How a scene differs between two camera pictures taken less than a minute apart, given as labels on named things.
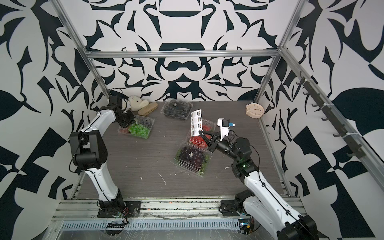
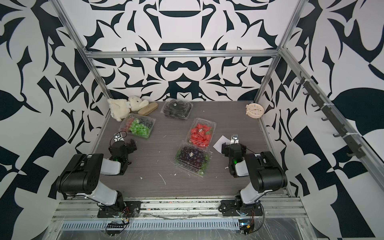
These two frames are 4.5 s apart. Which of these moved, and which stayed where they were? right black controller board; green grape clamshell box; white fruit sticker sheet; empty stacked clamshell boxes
Moved: white fruit sticker sheet
Stayed: empty stacked clamshell boxes; right black controller board; green grape clamshell box
